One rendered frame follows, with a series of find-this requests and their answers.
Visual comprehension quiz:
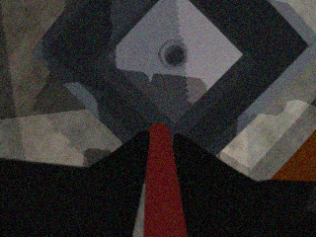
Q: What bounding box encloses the red peg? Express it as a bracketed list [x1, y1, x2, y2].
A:
[143, 123, 188, 237]

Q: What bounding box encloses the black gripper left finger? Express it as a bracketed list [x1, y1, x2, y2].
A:
[0, 130, 150, 237]

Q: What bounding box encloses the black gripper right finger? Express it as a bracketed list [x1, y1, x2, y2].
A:
[173, 133, 316, 237]

